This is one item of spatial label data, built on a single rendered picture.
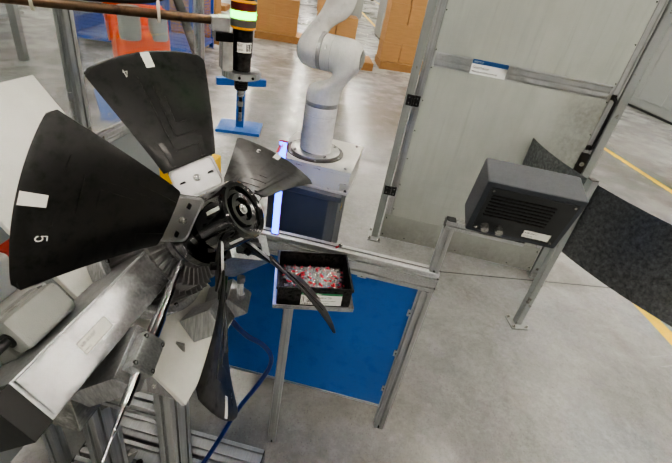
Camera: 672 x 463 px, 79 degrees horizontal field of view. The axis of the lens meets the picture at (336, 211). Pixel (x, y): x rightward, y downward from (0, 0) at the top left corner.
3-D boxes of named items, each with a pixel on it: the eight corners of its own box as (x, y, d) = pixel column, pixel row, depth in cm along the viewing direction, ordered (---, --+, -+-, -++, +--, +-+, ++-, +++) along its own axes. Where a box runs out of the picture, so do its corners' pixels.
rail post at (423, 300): (373, 427, 174) (421, 290, 134) (374, 418, 177) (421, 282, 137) (382, 429, 173) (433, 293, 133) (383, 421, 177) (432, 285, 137)
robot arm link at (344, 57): (312, 96, 154) (320, 29, 142) (358, 108, 151) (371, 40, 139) (300, 103, 144) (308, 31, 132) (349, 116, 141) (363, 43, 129)
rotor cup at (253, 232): (156, 239, 73) (208, 212, 68) (179, 185, 83) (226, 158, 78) (214, 279, 82) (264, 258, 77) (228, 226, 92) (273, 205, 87)
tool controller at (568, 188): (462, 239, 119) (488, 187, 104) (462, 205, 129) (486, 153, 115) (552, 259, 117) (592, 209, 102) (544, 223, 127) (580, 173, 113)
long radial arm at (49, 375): (106, 269, 79) (146, 249, 75) (132, 297, 82) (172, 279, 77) (-37, 401, 55) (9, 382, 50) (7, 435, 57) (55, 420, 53)
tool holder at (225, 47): (214, 80, 70) (214, 18, 65) (207, 69, 75) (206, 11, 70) (265, 82, 74) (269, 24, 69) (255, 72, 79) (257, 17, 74)
